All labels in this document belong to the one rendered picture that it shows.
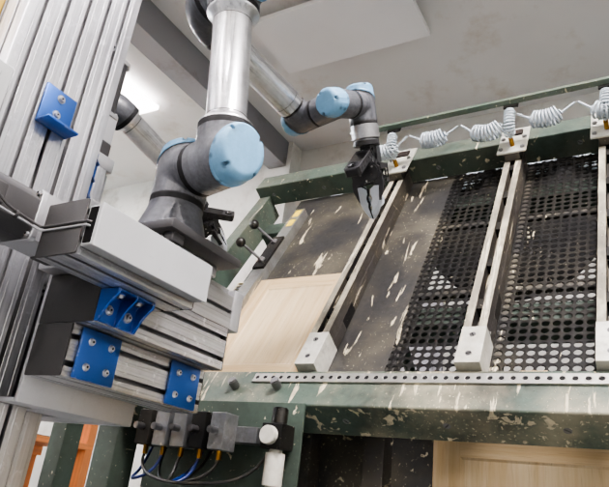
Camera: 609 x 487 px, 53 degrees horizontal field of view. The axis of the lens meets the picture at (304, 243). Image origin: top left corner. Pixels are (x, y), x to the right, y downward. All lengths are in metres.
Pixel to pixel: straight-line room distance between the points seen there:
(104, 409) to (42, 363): 0.20
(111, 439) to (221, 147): 1.12
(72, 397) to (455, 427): 0.82
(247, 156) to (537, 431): 0.83
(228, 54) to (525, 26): 3.78
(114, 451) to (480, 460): 1.06
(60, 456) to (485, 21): 4.01
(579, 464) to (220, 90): 1.15
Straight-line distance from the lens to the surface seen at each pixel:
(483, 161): 2.43
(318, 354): 1.69
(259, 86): 1.62
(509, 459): 1.65
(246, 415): 1.68
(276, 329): 1.96
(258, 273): 2.24
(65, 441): 1.90
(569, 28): 5.02
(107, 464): 2.03
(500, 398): 1.44
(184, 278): 1.05
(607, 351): 1.47
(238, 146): 1.22
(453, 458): 1.68
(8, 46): 1.33
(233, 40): 1.37
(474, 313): 1.63
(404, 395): 1.51
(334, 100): 1.59
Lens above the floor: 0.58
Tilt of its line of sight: 23 degrees up
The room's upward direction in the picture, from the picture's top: 7 degrees clockwise
